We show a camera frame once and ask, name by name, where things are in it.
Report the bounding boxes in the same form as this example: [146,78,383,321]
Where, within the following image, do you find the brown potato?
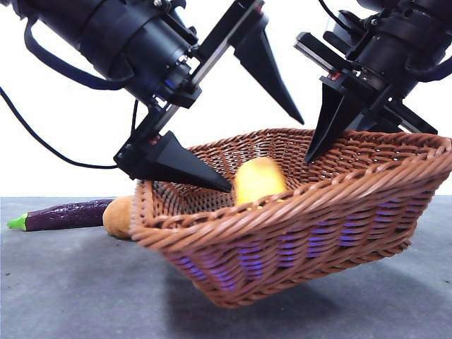
[102,196,137,241]

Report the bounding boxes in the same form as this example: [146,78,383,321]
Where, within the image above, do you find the purple eggplant with green stem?
[6,198,116,232]

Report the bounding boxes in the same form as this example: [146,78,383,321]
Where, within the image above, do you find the brown wicker basket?
[129,127,452,309]

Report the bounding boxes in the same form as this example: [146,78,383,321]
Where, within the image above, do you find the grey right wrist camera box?
[323,10,368,54]

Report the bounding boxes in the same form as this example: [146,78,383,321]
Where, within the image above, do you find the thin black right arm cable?
[317,0,354,31]

